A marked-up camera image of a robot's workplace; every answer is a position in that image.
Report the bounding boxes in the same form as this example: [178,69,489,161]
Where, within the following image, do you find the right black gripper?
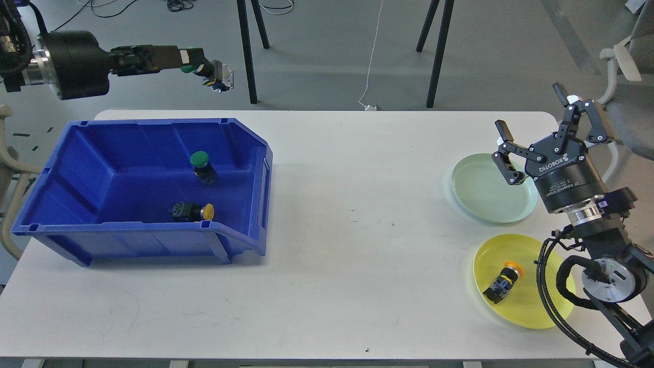
[492,82,614,214]

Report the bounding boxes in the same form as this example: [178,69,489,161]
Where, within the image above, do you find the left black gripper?
[40,31,206,100]

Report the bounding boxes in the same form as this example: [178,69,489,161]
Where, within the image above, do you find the green push button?
[179,48,234,93]
[190,151,219,186]

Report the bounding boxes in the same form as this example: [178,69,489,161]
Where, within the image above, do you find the yellow push button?
[169,202,215,223]
[482,261,525,304]

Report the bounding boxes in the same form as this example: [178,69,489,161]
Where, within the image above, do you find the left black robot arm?
[1,1,215,100]

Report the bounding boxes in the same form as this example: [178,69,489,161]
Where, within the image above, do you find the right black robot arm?
[493,83,652,367]

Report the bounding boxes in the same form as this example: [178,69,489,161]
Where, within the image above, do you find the pale green plate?
[450,153,538,224]

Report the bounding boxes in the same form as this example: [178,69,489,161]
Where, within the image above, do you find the yellow plate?
[473,234,554,329]

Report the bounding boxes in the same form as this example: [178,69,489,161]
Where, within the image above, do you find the grey office chair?
[598,1,653,182]

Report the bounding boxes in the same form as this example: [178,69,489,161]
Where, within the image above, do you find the left black tripod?
[236,1,270,104]

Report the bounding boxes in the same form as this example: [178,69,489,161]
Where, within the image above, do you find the black tripod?
[236,1,270,104]
[415,1,455,109]

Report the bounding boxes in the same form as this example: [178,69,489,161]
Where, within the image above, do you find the blue plastic bin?
[11,118,273,266]

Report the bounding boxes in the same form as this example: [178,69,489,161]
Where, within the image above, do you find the right black tripod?
[415,1,455,109]

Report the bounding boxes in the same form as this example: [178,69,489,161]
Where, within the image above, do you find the black cables on floor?
[0,0,295,84]

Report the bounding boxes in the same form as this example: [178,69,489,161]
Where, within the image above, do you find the white cable on floor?
[358,0,384,111]

